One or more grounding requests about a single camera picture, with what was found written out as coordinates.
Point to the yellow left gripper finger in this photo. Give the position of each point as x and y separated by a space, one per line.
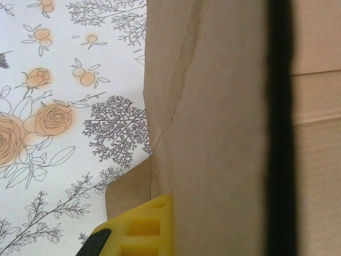
144 213

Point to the brown cardboard box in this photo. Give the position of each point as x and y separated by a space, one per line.
226 133

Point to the floral printed tablecloth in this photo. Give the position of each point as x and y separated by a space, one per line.
53 160

